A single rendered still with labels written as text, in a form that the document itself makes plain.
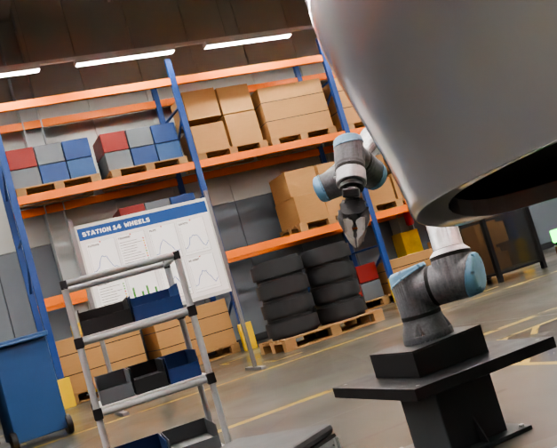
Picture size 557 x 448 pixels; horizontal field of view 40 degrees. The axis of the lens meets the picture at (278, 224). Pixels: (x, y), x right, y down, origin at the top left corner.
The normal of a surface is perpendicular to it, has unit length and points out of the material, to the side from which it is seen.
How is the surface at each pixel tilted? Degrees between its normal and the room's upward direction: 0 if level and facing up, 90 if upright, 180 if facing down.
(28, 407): 90
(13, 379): 90
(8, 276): 90
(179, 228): 90
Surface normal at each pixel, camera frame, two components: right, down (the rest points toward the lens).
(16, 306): 0.37, -0.19
